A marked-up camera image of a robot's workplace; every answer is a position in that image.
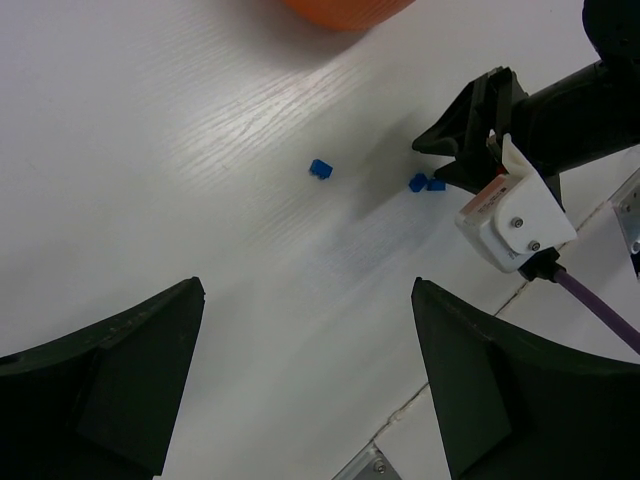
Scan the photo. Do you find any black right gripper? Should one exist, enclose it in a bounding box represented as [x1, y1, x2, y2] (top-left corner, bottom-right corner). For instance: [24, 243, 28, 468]
[412, 62, 639, 194]

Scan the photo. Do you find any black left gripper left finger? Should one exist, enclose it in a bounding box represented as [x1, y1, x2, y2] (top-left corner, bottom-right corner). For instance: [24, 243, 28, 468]
[1, 277, 205, 479]

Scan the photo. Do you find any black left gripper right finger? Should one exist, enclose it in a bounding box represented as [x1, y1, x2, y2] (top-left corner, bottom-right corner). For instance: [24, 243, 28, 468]
[411, 278, 639, 479]

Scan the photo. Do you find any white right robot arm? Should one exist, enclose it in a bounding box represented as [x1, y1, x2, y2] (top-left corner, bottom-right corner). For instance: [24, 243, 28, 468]
[412, 1, 639, 197]

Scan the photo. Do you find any small blue lego cube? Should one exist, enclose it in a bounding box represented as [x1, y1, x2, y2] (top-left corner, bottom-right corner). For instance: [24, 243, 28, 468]
[426, 179, 446, 192]

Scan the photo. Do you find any small blue lego piece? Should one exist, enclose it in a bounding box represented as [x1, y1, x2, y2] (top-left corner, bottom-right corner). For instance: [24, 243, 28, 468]
[408, 173, 429, 193]

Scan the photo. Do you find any small blue lego brick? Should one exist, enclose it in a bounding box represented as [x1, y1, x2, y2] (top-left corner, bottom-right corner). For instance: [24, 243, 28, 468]
[309, 159, 333, 180]

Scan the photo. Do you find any orange round divided container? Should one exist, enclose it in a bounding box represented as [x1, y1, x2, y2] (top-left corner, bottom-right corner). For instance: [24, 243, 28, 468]
[283, 0, 415, 31]

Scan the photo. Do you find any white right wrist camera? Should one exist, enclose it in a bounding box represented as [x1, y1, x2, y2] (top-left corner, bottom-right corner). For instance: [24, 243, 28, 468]
[455, 134, 577, 273]

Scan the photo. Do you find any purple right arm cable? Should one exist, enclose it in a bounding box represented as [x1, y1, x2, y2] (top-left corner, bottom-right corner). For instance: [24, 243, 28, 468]
[519, 249, 640, 359]

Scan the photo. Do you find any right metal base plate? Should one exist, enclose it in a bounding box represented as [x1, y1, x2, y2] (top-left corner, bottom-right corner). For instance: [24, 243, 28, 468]
[611, 170, 640, 277]

